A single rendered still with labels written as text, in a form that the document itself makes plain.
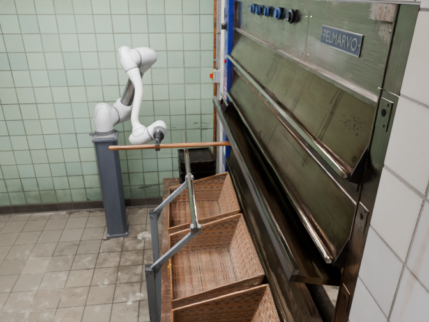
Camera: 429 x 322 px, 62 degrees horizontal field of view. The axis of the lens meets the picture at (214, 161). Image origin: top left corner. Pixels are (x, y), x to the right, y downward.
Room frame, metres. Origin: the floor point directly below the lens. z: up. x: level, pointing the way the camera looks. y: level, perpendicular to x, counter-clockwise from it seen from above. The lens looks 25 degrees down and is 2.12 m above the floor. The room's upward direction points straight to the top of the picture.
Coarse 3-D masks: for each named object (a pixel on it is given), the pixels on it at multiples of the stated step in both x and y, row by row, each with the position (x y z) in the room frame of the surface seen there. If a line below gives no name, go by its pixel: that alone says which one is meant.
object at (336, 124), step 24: (240, 48) 2.33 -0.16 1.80; (264, 48) 1.84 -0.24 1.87; (264, 72) 1.69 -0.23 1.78; (288, 72) 1.42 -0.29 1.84; (264, 96) 1.50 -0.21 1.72; (288, 96) 1.31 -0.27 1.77; (312, 96) 1.13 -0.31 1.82; (336, 96) 1.00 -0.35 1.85; (288, 120) 1.17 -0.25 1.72; (312, 120) 1.06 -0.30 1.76; (336, 120) 0.94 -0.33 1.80; (360, 120) 0.84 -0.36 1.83; (312, 144) 0.95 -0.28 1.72; (336, 144) 0.88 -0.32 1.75; (360, 144) 0.79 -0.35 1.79; (336, 168) 0.79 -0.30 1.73
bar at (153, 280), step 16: (192, 176) 1.80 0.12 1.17; (176, 192) 1.79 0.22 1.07; (192, 192) 1.62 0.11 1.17; (160, 208) 1.77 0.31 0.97; (192, 208) 1.46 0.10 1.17; (192, 224) 1.34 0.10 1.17; (160, 272) 1.76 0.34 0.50; (160, 288) 1.76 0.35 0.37; (160, 304) 1.76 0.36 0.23; (160, 320) 1.76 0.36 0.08
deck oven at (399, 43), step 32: (352, 0) 0.94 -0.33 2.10; (384, 64) 0.76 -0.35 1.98; (384, 96) 0.74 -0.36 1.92; (288, 128) 1.31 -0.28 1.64; (384, 128) 0.71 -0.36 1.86; (320, 160) 0.99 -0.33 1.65; (352, 192) 0.79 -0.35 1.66; (352, 224) 0.76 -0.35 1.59; (352, 256) 0.73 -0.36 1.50; (352, 288) 0.70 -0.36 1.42
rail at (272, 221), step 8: (216, 104) 2.33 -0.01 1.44; (224, 120) 1.99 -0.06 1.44; (232, 136) 1.73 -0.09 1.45; (240, 152) 1.52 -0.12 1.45; (248, 168) 1.36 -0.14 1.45; (248, 176) 1.31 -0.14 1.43; (256, 184) 1.22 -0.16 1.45; (256, 192) 1.17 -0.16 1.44; (264, 200) 1.10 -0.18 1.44; (264, 208) 1.05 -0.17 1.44; (272, 216) 1.00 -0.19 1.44; (272, 224) 0.96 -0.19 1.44; (280, 232) 0.92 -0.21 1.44; (280, 240) 0.87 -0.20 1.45; (280, 248) 0.85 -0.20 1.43; (288, 248) 0.84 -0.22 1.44; (288, 256) 0.80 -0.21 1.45; (288, 264) 0.78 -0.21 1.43; (296, 264) 0.77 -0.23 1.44; (296, 272) 0.75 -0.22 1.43
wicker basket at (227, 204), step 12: (204, 180) 2.48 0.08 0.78; (216, 180) 2.48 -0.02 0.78; (228, 180) 2.41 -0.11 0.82; (204, 192) 2.47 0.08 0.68; (216, 192) 2.49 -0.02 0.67; (228, 192) 2.31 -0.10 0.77; (180, 204) 2.43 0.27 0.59; (204, 204) 2.43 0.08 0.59; (216, 204) 2.43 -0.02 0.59; (228, 204) 2.21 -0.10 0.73; (168, 216) 2.05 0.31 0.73; (180, 216) 2.27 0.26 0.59; (204, 216) 2.27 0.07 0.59; (216, 216) 1.94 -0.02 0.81; (228, 216) 1.95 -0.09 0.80; (168, 228) 1.91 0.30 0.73; (180, 228) 1.92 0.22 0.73
